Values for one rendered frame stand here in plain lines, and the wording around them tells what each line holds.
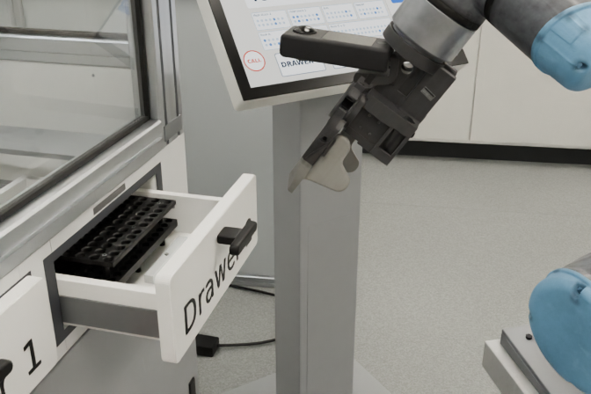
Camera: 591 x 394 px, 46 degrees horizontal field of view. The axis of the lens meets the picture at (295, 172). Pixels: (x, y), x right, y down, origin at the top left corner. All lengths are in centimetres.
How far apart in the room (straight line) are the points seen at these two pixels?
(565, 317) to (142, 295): 43
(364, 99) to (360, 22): 67
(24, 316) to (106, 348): 23
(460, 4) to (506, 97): 283
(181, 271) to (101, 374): 25
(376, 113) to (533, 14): 18
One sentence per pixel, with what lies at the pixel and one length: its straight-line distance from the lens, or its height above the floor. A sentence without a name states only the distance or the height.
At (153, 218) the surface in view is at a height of 90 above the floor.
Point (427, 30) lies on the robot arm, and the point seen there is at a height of 117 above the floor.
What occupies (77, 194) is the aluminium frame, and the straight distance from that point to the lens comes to 83.
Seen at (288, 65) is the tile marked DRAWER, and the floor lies 100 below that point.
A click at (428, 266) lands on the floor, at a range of 261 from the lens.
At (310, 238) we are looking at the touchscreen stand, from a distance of 150.
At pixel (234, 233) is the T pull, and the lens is 84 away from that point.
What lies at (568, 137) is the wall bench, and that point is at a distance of 361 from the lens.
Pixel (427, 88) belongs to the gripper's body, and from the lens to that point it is 71.
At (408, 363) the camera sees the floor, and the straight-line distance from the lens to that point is 213.
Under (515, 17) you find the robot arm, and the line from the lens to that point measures 64.
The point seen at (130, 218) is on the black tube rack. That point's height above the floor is 90.
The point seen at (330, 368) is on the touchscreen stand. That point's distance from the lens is 174.
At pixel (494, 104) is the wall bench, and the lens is 350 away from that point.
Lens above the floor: 130
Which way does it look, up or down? 23 degrees down
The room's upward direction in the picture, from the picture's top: straight up
